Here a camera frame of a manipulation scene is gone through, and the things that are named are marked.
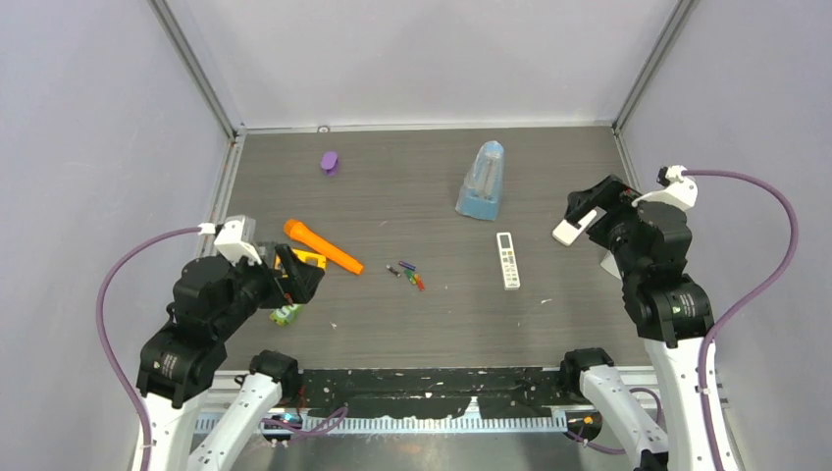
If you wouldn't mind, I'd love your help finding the green battery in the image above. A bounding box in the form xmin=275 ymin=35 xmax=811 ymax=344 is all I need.
xmin=404 ymin=269 xmax=417 ymax=286

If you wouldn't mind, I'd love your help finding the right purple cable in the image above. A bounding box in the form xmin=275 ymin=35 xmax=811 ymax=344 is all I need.
xmin=682 ymin=169 xmax=800 ymax=471

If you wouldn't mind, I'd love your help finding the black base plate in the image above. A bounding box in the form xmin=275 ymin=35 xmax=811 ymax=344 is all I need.
xmin=291 ymin=367 xmax=594 ymax=419

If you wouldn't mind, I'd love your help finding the purple cable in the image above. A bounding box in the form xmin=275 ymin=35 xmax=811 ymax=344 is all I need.
xmin=682 ymin=169 xmax=800 ymax=471
xmin=95 ymin=225 xmax=216 ymax=471

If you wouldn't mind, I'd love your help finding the green owl toy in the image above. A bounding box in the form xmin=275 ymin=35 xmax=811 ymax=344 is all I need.
xmin=269 ymin=304 xmax=304 ymax=327

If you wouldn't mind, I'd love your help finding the yellow tape measure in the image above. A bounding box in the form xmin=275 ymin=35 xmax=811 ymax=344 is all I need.
xmin=273 ymin=248 xmax=327 ymax=272

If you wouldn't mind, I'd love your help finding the white remote control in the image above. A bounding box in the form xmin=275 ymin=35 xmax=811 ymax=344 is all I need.
xmin=495 ymin=232 xmax=521 ymax=290

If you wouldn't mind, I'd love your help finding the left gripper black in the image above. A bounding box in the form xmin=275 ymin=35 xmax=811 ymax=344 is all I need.
xmin=217 ymin=239 xmax=324 ymax=333

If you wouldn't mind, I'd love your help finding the purple cap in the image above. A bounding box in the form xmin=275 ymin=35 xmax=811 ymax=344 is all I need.
xmin=320 ymin=151 xmax=339 ymax=176

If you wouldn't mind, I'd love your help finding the small white remote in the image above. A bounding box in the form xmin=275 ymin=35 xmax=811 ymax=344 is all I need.
xmin=551 ymin=209 xmax=598 ymax=246

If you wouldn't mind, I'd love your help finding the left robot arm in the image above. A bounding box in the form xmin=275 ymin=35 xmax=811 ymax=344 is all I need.
xmin=133 ymin=243 xmax=325 ymax=470

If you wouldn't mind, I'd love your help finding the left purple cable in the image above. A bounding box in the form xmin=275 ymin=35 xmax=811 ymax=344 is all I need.
xmin=95 ymin=225 xmax=216 ymax=471

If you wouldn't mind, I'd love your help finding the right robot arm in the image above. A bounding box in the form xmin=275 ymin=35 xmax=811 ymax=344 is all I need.
xmin=552 ymin=170 xmax=739 ymax=470

